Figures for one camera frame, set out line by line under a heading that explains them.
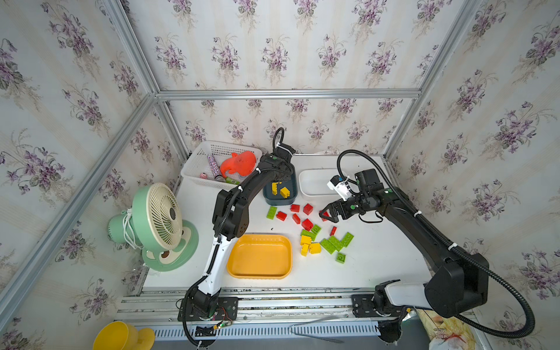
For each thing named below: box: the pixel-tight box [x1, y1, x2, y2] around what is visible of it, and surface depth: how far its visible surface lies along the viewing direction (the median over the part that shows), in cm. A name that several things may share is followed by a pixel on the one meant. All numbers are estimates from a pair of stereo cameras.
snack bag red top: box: [414, 306, 477, 350], surface depth 65 cm
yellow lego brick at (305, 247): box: [299, 239, 312, 257], surface depth 86 cm
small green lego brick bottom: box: [335, 252, 347, 264], surface depth 86 cm
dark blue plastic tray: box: [262, 164, 299, 206], surface depth 104 cm
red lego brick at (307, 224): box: [301, 218, 314, 232], surface depth 95 cm
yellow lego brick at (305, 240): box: [300, 234, 312, 246], surface depth 90 cm
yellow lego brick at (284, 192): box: [280, 186, 291, 200], surface depth 104 cm
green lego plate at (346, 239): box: [339, 231, 355, 248], surface depth 92 cm
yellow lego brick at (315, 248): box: [308, 242, 322, 255], surface depth 88 cm
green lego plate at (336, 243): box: [328, 235, 345, 252], surface depth 90 cm
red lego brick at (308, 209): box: [302, 203, 314, 216], surface depth 99 cm
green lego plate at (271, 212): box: [266, 205, 278, 221], surface depth 100 cm
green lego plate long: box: [319, 237, 337, 255], surface depth 90 cm
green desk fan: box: [107, 182, 199, 272], surface depth 70 cm
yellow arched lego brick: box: [271, 181, 283, 196], surface depth 105 cm
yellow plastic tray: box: [226, 233, 293, 280], surface depth 86 cm
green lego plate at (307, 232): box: [300, 228, 318, 242], surface depth 92 cm
